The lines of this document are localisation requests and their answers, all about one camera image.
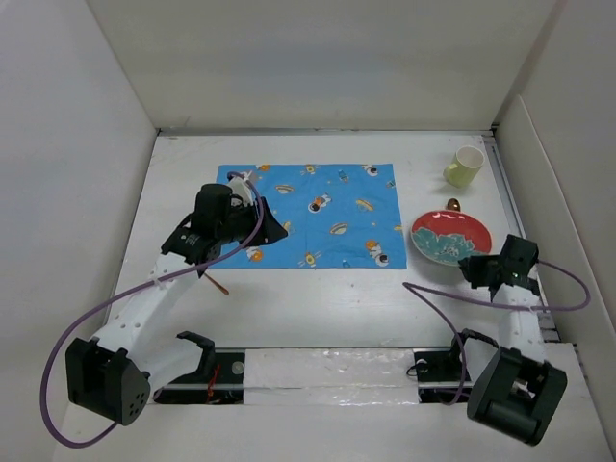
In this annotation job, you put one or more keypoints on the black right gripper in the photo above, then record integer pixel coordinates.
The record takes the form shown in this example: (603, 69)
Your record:
(471, 268)

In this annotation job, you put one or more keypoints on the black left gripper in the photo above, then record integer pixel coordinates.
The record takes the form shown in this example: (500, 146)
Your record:
(269, 231)

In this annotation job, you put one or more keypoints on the red and teal plate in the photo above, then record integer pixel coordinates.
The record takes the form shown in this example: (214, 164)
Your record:
(445, 237)

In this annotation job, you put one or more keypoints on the blue space-print cloth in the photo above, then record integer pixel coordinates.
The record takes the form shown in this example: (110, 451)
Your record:
(337, 216)

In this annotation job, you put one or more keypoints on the pale yellow mug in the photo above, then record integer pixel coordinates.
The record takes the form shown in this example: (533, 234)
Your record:
(464, 167)

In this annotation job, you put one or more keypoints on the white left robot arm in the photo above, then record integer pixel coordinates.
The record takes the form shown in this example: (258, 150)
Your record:
(115, 373)

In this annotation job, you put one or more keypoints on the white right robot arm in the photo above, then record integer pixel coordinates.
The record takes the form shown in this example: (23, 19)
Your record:
(519, 390)

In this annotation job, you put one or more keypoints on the copper spoon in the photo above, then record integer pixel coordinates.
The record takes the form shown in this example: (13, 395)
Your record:
(453, 205)

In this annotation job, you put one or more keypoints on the copper fork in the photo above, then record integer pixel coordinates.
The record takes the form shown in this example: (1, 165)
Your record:
(216, 284)

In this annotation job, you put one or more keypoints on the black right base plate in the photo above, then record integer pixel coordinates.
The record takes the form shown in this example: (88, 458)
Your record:
(438, 376)

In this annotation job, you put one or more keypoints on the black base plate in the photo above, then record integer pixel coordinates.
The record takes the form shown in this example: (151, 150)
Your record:
(438, 376)
(222, 385)

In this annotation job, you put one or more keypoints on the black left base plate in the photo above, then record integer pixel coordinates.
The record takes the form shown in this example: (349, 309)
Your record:
(222, 385)

